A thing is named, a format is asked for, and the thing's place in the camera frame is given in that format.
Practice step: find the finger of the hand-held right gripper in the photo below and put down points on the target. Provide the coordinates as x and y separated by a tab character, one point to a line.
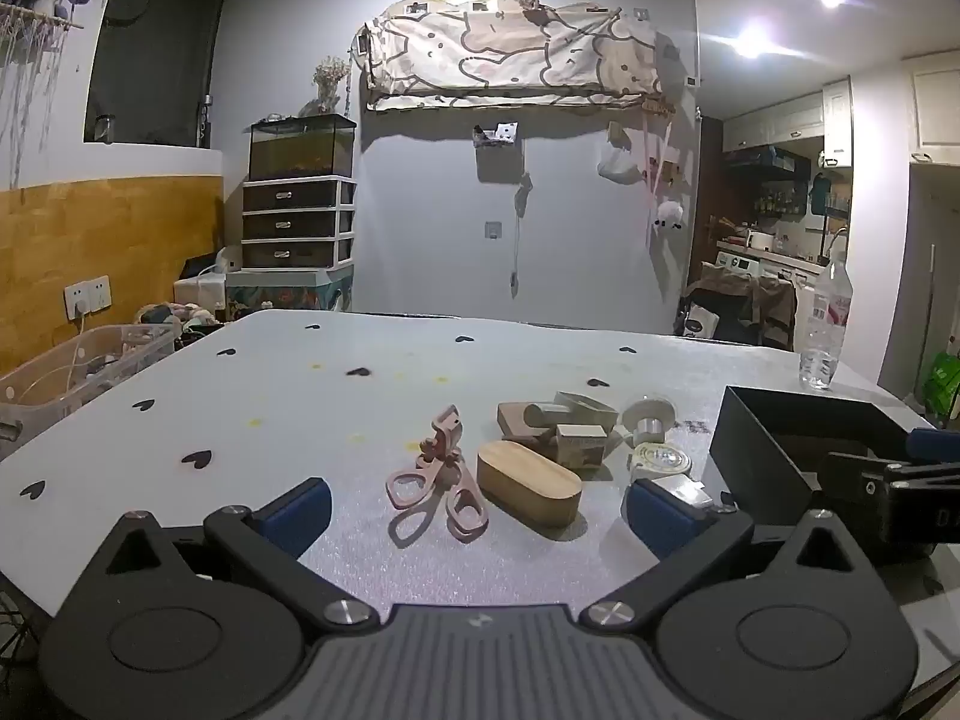
855	484
934	444

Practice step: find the white heart-print table cover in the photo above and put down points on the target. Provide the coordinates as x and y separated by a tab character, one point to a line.
300	405

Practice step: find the white sheep plush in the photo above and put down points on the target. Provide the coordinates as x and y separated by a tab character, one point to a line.
667	215

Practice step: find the oval wooden box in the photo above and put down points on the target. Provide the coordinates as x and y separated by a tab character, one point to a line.
529	484

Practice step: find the clear plastic water bottle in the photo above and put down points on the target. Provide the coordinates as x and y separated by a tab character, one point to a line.
825	330

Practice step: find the white tall cupboard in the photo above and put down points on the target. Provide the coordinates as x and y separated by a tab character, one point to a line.
937	105

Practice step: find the small wall hook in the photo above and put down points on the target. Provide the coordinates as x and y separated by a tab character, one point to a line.
492	231

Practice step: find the white box appliance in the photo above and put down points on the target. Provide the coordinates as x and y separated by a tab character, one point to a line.
199	289

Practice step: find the white macrame wall hanging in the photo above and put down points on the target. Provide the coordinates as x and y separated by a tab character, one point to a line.
30	67

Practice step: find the chair with brown jacket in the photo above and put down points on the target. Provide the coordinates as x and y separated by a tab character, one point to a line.
739	300

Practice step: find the white wall socket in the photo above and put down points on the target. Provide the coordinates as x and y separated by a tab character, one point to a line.
88	296

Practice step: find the glass fish tank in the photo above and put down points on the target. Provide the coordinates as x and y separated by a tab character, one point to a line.
300	148

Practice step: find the small glass jar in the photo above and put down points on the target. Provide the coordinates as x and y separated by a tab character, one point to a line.
105	129

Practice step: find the printed wall cloth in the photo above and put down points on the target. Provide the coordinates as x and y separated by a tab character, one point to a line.
510	52

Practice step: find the white upper kitchen cabinets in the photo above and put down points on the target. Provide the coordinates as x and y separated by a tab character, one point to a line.
787	120

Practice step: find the white drawer cabinet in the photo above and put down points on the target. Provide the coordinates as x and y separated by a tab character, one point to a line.
296	223

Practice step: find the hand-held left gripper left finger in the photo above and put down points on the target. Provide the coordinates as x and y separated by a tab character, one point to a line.
300	516

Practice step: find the white round tape dispenser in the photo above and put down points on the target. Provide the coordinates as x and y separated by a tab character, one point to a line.
660	459

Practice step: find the pink hanging ribbons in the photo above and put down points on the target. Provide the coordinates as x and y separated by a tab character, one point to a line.
651	180

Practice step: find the black cardboard box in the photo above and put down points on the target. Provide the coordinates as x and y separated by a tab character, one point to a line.
757	435

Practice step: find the clear plastic storage bin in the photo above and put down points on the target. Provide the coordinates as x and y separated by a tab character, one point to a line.
97	360

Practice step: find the black kitchen wall shelf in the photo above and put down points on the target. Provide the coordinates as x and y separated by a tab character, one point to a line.
802	195

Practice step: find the white hanging bag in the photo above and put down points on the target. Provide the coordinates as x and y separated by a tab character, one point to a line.
621	165

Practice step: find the dried flower bouquet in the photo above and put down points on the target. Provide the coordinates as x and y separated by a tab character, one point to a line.
330	82

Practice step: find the pink eyelash curler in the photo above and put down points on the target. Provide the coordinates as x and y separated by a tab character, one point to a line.
435	480

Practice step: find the green shopping bag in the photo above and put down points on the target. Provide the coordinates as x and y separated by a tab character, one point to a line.
941	382

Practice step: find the dark window curtain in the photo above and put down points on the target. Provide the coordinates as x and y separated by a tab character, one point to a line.
157	52

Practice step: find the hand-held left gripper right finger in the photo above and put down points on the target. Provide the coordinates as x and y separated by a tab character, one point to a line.
658	519

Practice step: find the beige wooden cylinder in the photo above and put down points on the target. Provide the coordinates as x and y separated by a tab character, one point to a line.
546	415

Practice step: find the pile of plush toys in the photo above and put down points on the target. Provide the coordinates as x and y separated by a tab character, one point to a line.
176	313

